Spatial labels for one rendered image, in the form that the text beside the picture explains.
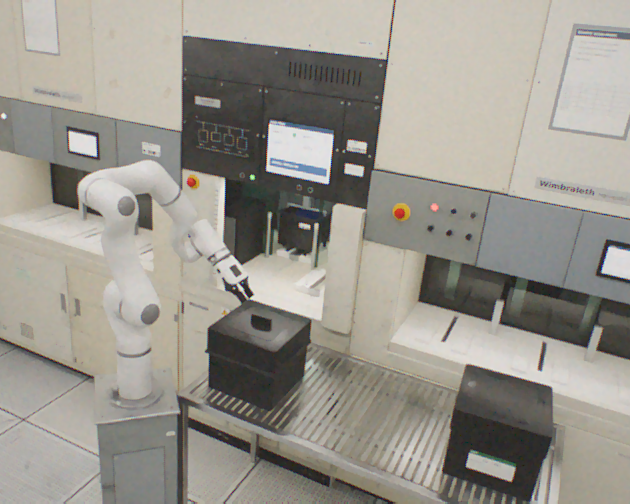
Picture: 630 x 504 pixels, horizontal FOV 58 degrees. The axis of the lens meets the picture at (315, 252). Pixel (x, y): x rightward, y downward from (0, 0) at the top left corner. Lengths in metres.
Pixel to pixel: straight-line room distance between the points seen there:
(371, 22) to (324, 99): 0.32
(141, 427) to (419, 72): 1.56
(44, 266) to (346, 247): 1.85
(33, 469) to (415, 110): 2.35
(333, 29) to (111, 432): 1.61
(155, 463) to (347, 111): 1.46
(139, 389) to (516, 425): 1.25
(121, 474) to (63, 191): 2.11
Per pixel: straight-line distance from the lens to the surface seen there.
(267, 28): 2.32
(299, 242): 2.99
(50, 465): 3.14
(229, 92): 2.42
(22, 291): 3.70
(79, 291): 3.33
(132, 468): 2.25
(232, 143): 2.44
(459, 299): 2.72
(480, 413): 1.84
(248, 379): 2.08
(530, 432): 1.84
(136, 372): 2.09
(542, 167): 2.05
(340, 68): 2.18
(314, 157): 2.26
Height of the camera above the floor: 2.05
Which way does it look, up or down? 22 degrees down
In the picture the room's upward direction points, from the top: 6 degrees clockwise
